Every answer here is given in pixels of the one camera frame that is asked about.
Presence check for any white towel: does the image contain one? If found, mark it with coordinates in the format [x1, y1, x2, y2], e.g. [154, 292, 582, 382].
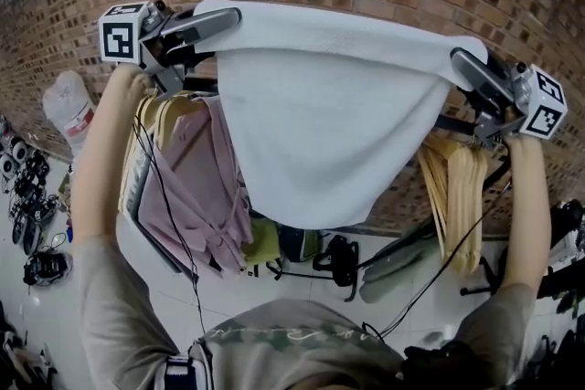
[191, 0, 490, 231]

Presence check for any cardboard box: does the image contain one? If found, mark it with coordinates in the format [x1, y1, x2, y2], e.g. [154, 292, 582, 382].
[56, 170, 77, 209]

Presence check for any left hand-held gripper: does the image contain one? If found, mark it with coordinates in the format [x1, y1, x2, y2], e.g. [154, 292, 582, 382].
[98, 0, 243, 100]

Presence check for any olive green garment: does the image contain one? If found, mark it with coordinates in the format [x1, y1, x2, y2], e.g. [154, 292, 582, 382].
[358, 218, 440, 305]

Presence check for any bunch of wooden hangers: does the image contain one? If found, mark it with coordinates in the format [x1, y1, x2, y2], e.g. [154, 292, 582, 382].
[117, 90, 220, 216]
[416, 135, 491, 276]

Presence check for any black clothes rail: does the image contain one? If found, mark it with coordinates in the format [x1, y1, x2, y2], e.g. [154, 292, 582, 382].
[182, 75, 511, 194]

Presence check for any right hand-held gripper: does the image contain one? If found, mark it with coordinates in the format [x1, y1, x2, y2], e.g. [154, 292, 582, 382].
[449, 47, 569, 148]

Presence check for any green and black backpack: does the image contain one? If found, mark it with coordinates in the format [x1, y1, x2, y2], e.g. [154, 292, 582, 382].
[277, 223, 322, 264]

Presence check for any thin black cable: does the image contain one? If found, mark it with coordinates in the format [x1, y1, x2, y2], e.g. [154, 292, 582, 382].
[133, 112, 208, 337]
[360, 182, 514, 344]

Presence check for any black bag with straps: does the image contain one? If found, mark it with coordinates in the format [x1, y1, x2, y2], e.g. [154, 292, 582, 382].
[313, 234, 360, 303]

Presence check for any person's grey t-shirt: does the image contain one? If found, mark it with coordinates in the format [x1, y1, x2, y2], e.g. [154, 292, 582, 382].
[72, 236, 537, 390]

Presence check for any white plastic bag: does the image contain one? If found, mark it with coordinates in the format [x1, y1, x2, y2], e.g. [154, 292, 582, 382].
[42, 69, 99, 162]

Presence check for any yellow-green cloth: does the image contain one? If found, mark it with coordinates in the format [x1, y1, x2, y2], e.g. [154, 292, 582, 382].
[244, 216, 282, 267]

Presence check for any person's left forearm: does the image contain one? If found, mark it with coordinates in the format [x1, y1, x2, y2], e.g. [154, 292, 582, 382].
[71, 65, 157, 253]

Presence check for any person's right forearm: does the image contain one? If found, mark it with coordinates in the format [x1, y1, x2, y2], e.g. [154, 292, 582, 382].
[499, 133, 552, 290]

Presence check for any heap of black bags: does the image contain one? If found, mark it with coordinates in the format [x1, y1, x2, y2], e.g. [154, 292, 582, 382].
[534, 323, 585, 390]

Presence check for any pile of black devices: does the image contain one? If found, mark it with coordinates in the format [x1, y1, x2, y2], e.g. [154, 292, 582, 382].
[0, 113, 74, 257]

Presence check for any backpack shoulder strap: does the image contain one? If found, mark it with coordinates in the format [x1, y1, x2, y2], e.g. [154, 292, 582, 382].
[161, 342, 203, 390]

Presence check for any black floor equipment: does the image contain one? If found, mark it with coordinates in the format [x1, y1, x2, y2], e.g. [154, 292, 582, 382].
[534, 197, 585, 303]

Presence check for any pile of dark gear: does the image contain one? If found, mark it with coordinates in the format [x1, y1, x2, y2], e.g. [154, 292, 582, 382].
[0, 300, 61, 390]

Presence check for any black chest-mounted device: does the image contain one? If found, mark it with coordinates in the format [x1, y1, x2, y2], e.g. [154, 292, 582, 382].
[401, 339, 482, 390]

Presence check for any grey knit garment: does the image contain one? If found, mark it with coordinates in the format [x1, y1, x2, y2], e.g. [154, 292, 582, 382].
[119, 141, 154, 220]

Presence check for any pink garment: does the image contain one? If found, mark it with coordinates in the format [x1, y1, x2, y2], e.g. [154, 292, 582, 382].
[136, 95, 255, 276]

